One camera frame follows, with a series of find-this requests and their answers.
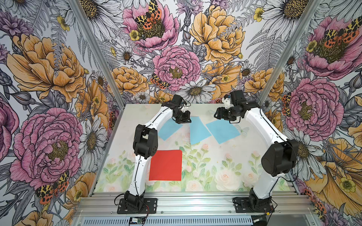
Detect light blue paper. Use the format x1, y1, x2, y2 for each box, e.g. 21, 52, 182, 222
158, 119, 183, 141
206, 120, 240, 144
189, 117, 211, 145

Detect red paper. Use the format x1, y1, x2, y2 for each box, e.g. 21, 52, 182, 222
149, 150, 183, 181

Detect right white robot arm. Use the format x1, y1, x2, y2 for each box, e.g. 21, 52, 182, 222
214, 90, 299, 215

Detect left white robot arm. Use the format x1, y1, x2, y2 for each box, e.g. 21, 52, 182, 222
123, 95, 191, 212

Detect small green circuit board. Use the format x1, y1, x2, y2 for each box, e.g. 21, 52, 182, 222
128, 217, 147, 226

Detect perforated metal front panel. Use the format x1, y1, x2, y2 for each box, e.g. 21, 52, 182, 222
79, 215, 254, 226

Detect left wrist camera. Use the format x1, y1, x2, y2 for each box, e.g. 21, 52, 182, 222
162, 95, 187, 110

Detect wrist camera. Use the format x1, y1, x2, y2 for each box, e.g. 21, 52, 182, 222
162, 95, 187, 110
222, 90, 246, 109

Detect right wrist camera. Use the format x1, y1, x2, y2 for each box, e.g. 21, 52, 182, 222
222, 90, 246, 109

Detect aluminium front rail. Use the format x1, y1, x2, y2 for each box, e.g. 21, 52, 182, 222
75, 191, 315, 217

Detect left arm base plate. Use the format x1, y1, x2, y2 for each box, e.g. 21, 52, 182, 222
117, 198, 158, 214

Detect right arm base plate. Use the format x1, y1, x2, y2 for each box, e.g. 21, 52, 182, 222
232, 196, 274, 214

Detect left aluminium frame post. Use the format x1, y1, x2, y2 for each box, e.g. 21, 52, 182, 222
69, 1, 126, 110

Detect aluminium frame post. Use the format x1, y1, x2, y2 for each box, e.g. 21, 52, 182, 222
258, 0, 321, 105
69, 1, 126, 110

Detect right aluminium frame post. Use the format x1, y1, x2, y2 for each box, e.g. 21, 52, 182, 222
258, 0, 321, 105

